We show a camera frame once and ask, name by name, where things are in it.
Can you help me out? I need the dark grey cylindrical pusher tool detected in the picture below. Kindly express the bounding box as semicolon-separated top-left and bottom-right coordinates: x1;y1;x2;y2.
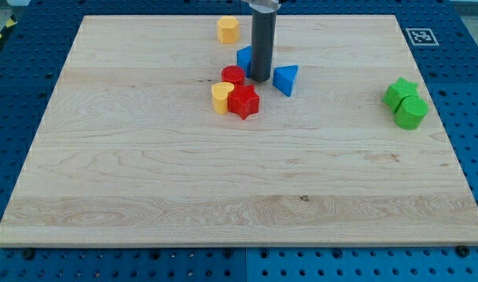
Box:
250;10;277;82

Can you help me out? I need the green star block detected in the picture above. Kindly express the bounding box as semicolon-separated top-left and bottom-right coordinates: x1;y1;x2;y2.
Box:
382;77;418;113

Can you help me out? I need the blue cube block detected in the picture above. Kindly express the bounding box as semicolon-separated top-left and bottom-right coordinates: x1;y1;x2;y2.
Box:
236;45;252;78

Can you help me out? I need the black yellow hazard tape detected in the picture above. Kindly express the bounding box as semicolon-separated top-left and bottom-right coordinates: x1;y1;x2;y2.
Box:
0;14;18;51

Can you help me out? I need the blue triangle block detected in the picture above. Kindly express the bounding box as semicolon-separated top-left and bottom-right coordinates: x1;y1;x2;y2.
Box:
272;65;299;97

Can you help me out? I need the yellow hexagon block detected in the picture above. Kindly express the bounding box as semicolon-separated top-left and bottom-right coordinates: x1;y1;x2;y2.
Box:
216;16;240;44

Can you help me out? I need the light wooden board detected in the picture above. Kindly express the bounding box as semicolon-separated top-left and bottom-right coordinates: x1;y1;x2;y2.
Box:
0;15;478;248

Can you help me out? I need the red star block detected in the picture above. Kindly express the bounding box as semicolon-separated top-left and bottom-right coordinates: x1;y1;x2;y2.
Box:
227;85;260;120

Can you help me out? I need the white fiducial marker tag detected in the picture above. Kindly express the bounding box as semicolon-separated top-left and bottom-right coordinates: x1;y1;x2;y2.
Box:
406;27;439;46

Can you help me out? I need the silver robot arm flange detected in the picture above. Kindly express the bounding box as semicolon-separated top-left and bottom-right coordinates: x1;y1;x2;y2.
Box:
242;0;281;13

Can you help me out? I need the red circle block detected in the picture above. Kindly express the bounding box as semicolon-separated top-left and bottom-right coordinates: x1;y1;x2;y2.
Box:
221;65;245;85

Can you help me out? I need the green circle block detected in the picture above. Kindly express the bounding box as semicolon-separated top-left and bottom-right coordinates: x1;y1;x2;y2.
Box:
394;96;429;130

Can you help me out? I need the yellow heart block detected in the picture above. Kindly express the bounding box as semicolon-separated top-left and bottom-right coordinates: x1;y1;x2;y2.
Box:
212;81;235;114

